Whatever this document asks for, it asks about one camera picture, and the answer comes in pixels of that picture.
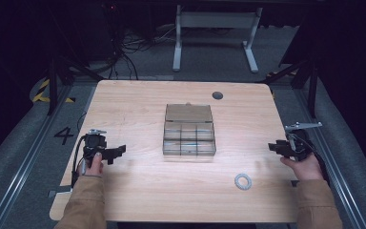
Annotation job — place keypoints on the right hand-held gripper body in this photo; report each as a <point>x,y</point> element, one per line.
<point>297,141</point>

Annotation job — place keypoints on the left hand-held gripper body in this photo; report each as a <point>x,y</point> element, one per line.
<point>92,141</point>

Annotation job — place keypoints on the clear plastic compartment box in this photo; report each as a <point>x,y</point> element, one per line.
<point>189,130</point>

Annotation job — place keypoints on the person's left hand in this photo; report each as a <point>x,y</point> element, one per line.
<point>94,166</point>

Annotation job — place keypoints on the person's right hand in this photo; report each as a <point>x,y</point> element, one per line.
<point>305,168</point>

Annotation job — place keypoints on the black metal stand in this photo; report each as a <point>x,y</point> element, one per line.
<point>301,81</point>
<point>63,79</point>

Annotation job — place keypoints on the yellow black floor tape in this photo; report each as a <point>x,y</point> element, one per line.
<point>46,93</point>

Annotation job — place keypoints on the grey table grommet hole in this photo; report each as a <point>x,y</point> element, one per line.
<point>217,95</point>

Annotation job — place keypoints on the white metal table frame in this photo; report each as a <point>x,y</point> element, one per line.
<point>216,38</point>

